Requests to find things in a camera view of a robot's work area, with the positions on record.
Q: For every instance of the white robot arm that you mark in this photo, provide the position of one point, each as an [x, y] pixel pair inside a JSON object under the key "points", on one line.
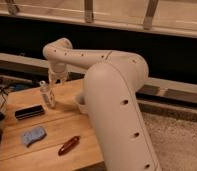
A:
{"points": [[109, 90]]}

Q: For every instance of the black rectangular case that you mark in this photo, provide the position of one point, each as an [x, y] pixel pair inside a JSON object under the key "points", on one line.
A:
{"points": [[29, 112]]}

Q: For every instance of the red-brown pocket knife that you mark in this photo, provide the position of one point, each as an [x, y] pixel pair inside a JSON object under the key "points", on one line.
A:
{"points": [[68, 145]]}

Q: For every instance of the small clear plastic bottle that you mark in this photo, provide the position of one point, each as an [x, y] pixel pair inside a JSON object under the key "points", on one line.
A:
{"points": [[47, 94]]}

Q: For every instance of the translucent plastic cup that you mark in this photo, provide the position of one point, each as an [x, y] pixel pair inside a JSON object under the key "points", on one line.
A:
{"points": [[80, 102]]}

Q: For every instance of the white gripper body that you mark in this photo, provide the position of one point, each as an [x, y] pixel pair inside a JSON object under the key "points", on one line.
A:
{"points": [[54, 77]]}

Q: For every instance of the blue sponge cloth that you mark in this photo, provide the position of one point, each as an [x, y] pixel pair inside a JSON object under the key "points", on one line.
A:
{"points": [[32, 136]]}

